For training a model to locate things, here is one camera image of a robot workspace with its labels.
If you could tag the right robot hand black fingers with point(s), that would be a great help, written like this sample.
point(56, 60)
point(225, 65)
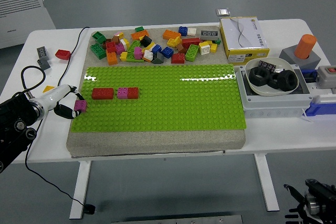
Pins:
point(320, 197)

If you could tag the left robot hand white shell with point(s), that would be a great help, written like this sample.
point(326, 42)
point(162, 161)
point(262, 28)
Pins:
point(56, 95)

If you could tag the green toy baseplate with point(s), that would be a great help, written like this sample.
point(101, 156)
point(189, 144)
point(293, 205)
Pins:
point(170, 103)

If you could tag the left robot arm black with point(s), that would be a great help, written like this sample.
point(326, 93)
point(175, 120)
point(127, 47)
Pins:
point(13, 119)

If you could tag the yellow flat toy brick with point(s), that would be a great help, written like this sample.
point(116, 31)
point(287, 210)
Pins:
point(48, 89)
point(150, 46)

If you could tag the grey studded toy brick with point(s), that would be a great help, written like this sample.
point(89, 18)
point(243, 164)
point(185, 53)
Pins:
point(42, 53)

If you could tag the red long toy brick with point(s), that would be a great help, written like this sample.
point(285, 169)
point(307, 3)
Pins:
point(190, 42)
point(103, 94)

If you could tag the orange long toy brick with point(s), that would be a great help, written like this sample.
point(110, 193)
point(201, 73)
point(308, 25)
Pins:
point(112, 58)
point(171, 34)
point(139, 35)

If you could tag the brown toy brick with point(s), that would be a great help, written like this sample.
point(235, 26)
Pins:
point(104, 44)
point(180, 48)
point(116, 40)

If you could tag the red square toy brick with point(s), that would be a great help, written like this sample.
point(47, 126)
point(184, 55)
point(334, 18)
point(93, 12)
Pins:
point(110, 47)
point(133, 93)
point(178, 58)

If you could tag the small yellow toy brick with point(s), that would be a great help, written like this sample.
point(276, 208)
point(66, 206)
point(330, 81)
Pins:
point(123, 56)

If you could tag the lime green toy brick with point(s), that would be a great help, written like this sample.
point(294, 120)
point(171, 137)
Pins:
point(134, 46)

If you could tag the pink magenta toy brick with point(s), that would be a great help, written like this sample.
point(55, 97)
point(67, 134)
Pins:
point(137, 53)

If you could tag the white orange toy brick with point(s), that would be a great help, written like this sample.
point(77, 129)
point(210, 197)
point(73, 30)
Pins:
point(148, 54)

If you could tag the black toy brick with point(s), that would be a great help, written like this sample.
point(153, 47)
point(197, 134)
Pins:
point(145, 41)

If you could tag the small green toy brick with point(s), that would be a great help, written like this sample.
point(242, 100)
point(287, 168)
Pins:
point(139, 29)
point(218, 42)

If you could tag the grey sloped toy brick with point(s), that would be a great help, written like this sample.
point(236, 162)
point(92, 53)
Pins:
point(158, 58)

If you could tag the blue toy brick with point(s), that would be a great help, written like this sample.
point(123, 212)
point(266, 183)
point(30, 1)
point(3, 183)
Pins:
point(156, 48)
point(183, 31)
point(167, 52)

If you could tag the white table leg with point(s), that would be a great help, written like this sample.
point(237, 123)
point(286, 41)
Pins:
point(266, 182)
point(80, 190)

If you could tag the dark green long brick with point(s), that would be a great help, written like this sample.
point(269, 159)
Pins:
point(97, 51)

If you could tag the dark green square brick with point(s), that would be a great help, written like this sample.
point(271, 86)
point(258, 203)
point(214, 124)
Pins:
point(98, 37)

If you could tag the lime green flat plate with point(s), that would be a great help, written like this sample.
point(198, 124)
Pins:
point(131, 59)

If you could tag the pink yellow small brick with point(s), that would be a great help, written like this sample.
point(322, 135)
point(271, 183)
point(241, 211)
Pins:
point(119, 34)

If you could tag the white panel heater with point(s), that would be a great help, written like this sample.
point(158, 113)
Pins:
point(23, 14)

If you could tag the blue plastic block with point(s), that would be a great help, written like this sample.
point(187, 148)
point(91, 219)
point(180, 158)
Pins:
point(323, 108)

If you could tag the grey junction box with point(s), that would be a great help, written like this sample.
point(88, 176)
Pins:
point(273, 103)

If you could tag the grey-brown mat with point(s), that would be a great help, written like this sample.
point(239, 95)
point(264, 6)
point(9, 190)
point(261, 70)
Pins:
point(157, 142)

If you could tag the grey box red button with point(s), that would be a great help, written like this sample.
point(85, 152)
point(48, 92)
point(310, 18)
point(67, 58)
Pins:
point(325, 79)

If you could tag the white bowl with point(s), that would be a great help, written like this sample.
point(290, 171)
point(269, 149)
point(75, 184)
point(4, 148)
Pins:
point(262, 91)

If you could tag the large black nut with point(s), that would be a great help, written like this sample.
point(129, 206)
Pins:
point(253, 78)
point(282, 81)

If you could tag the small black nut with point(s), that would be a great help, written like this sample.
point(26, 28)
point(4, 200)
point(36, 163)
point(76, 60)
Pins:
point(272, 83)

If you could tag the blue black plastic part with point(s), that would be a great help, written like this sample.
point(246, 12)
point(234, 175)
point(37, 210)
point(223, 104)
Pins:
point(309, 73)

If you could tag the grey block holder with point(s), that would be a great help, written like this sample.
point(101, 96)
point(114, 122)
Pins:
point(311, 61)

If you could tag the lime green long brick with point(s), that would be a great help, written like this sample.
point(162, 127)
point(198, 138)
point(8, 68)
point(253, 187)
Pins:
point(191, 53)

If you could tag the purple circuit board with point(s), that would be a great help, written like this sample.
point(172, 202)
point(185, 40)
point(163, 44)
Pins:
point(266, 65)

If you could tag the orange cylinder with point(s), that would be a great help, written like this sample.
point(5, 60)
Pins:
point(305, 47)

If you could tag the grey long holed brick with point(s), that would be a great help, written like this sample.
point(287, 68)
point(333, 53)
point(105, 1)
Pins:
point(209, 35)

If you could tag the yellow white cardboard box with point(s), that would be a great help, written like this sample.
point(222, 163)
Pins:
point(244, 37)

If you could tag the small silver object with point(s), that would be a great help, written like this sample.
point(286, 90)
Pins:
point(223, 12)

